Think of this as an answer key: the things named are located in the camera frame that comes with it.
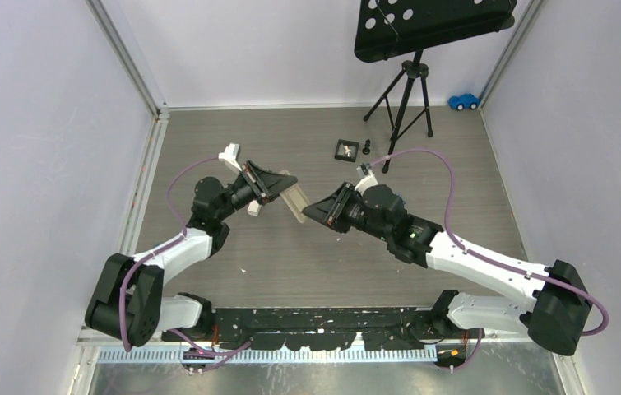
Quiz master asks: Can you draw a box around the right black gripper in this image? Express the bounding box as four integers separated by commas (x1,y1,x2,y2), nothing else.
304,181,392,242

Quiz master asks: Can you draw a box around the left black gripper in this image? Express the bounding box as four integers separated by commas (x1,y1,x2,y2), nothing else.
217,161,297,221

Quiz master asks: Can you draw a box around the white beige remote control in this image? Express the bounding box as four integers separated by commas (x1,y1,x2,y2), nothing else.
280,182,309,224

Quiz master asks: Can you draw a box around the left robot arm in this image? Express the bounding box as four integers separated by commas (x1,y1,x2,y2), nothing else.
84,160,298,351

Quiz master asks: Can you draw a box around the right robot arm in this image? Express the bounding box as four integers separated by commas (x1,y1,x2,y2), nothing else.
303,183,592,356

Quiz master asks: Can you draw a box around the small black square box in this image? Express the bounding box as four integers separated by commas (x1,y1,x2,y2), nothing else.
334,139,360,162

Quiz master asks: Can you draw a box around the black chess piece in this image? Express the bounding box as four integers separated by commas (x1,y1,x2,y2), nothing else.
362,139,371,156

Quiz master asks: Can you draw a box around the blue toy car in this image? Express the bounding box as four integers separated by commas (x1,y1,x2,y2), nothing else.
447,93,480,111

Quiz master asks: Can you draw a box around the black music stand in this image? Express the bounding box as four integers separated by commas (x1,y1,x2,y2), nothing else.
354,0,517,155

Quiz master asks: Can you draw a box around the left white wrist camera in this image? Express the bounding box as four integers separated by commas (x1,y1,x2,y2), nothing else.
218,143,242,174

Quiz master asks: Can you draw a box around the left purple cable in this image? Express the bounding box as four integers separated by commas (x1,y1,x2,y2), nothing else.
118,156,235,354

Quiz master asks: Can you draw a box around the purple cable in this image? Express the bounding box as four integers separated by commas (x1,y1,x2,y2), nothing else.
118,156,235,354
367,148,611,337

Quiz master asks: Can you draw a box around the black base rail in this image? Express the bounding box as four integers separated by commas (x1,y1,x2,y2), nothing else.
161,306,485,353

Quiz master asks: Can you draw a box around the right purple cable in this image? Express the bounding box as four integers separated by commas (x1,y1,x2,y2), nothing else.
367,148,611,337

